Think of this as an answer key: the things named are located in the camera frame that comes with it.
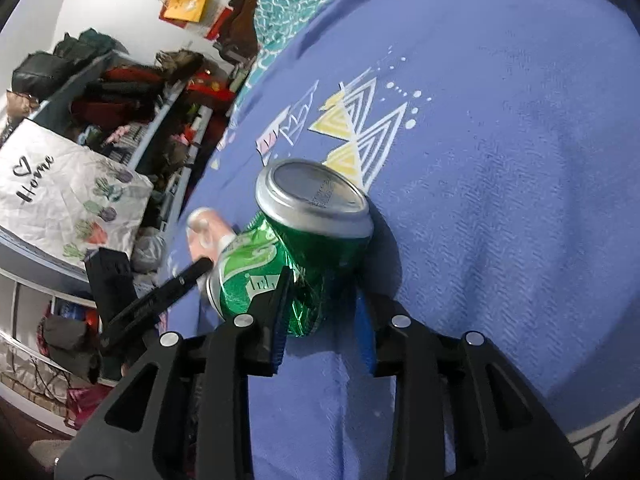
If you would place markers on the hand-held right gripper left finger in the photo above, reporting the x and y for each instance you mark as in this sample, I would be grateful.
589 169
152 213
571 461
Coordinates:
277 325

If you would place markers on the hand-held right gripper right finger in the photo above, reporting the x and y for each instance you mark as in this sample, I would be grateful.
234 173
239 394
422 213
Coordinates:
367 335

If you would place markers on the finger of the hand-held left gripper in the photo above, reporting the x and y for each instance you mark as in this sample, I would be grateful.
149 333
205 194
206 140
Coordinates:
165 292

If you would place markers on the clear pink plastic cup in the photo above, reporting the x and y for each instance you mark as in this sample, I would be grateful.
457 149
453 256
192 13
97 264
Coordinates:
205 232

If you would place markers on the crushed green drink can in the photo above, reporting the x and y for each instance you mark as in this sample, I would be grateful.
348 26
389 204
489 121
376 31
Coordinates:
310 250

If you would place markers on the grey plastic bag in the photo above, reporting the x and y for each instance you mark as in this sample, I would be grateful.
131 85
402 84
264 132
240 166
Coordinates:
147 252

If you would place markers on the dark cloth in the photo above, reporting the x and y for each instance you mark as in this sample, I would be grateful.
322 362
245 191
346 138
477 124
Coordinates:
67 345

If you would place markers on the white shelf cabinet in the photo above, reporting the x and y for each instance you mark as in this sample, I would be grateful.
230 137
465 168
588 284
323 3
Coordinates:
25 300

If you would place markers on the white cactus print bag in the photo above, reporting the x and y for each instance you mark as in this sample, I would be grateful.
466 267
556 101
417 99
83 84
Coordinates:
50 195

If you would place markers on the grey shelf unit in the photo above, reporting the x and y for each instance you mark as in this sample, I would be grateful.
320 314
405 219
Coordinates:
150 127

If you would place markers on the blue printed blanket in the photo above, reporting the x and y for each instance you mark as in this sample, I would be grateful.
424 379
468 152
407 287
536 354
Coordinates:
500 185

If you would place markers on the black handbag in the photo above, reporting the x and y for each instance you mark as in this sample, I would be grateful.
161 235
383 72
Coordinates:
40 72

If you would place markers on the brown handbag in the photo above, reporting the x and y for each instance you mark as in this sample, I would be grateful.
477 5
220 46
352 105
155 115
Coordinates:
177 62

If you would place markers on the dark green bag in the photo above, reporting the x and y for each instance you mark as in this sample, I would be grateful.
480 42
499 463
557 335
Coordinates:
90 42

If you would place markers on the red paper bag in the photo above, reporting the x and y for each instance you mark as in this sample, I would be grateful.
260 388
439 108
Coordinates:
217 25

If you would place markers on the brown wooden headboard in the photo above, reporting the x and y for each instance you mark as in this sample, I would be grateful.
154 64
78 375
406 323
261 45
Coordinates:
245 15

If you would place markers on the teal patterned cloth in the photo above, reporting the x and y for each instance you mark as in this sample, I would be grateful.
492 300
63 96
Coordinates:
285 5

